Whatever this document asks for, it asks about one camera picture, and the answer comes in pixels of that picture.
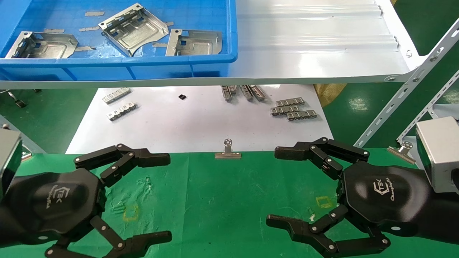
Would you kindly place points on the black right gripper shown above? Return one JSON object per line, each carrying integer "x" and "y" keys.
{"x": 383, "y": 197}

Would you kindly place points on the chrome caster leg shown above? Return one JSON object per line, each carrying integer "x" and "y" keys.
{"x": 18, "y": 103}

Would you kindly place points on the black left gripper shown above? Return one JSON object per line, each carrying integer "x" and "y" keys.
{"x": 53, "y": 204}

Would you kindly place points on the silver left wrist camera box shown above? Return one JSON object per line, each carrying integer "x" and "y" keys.
{"x": 7, "y": 157}

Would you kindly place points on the white paper sheet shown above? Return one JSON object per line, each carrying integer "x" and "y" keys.
{"x": 197, "y": 122}

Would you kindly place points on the white slotted angle bar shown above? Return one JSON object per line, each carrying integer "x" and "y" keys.
{"x": 430, "y": 106}
{"x": 412, "y": 80}

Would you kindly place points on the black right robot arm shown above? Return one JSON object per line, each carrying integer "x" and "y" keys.
{"x": 444, "y": 215}

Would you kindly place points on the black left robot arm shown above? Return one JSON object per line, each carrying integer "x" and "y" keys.
{"x": 4, "y": 225}

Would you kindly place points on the blue plastic bin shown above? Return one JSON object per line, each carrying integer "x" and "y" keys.
{"x": 143, "y": 70}

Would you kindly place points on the grey tape strip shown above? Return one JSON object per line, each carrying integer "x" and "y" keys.
{"x": 160, "y": 45}
{"x": 169, "y": 23}
{"x": 89, "y": 28}
{"x": 53, "y": 30}
{"x": 94, "y": 13}
{"x": 85, "y": 48}

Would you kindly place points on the white ribbed shelf panel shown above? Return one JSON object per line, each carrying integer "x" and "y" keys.
{"x": 315, "y": 53}

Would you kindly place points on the golden woven bag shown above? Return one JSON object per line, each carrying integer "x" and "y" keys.
{"x": 328, "y": 93}

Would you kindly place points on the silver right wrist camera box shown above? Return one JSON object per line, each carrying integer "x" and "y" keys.
{"x": 441, "y": 147}

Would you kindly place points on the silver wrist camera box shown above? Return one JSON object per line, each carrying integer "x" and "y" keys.
{"x": 441, "y": 147}
{"x": 7, "y": 157}

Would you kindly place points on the green table mat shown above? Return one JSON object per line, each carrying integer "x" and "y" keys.
{"x": 233, "y": 200}

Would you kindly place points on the stamped sheet metal bracket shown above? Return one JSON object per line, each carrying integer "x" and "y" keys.
{"x": 200, "y": 43}
{"x": 132, "y": 30}
{"x": 50, "y": 48}

